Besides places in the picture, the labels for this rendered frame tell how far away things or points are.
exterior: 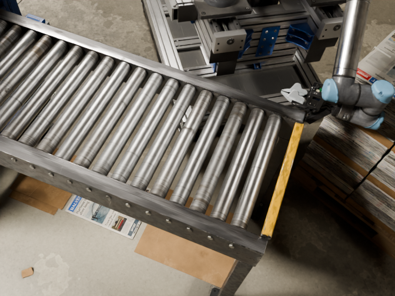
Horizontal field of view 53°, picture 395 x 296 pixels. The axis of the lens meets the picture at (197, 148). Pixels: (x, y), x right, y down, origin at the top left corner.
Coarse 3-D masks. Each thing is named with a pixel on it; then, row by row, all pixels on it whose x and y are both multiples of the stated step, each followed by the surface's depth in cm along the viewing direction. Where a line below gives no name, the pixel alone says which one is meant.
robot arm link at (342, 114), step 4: (344, 104) 139; (340, 108) 139; (344, 108) 138; (348, 108) 138; (352, 108) 138; (340, 112) 139; (344, 112) 139; (348, 112) 138; (336, 116) 142; (340, 116) 140; (344, 116) 140; (348, 116) 139
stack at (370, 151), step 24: (384, 48) 155; (360, 72) 147; (384, 72) 148; (336, 120) 166; (384, 120) 149; (312, 144) 188; (336, 144) 176; (360, 144) 165; (312, 168) 198; (336, 168) 186; (384, 168) 163; (312, 192) 210; (360, 192) 184; (360, 216) 194; (384, 216) 181; (384, 240) 192
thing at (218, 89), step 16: (0, 16) 152; (16, 16) 153; (48, 32) 149; (64, 32) 150; (96, 48) 147; (112, 48) 147; (96, 64) 152; (144, 64) 144; (160, 64) 145; (144, 80) 149; (192, 80) 142; (208, 80) 142; (176, 96) 150; (240, 96) 140; (256, 96) 140; (272, 112) 137; (288, 112) 137; (304, 112) 138; (288, 128) 140
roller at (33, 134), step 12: (84, 60) 143; (96, 60) 146; (72, 72) 140; (84, 72) 141; (72, 84) 137; (60, 96) 133; (48, 108) 130; (60, 108) 133; (36, 120) 127; (48, 120) 129; (36, 132) 125
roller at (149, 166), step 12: (180, 96) 138; (192, 96) 140; (180, 108) 135; (168, 120) 132; (180, 120) 134; (168, 132) 129; (156, 144) 126; (168, 144) 128; (156, 156) 124; (144, 168) 121; (156, 168) 124; (132, 180) 119; (144, 180) 119
